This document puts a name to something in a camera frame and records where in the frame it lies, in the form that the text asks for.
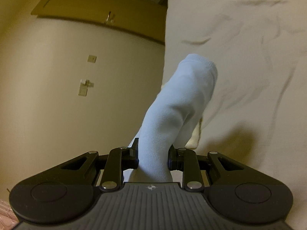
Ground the light blue sweatshirt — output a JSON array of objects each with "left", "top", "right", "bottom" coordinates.
[{"left": 124, "top": 54, "right": 218, "bottom": 183}]

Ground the folded white cloth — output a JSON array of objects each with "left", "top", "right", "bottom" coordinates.
[{"left": 155, "top": 83, "right": 208, "bottom": 149}]

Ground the grey duvet cover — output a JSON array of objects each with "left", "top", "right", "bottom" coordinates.
[{"left": 163, "top": 0, "right": 306, "bottom": 229}]

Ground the wooden door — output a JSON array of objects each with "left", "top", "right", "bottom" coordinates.
[{"left": 31, "top": 0, "right": 168, "bottom": 44}]

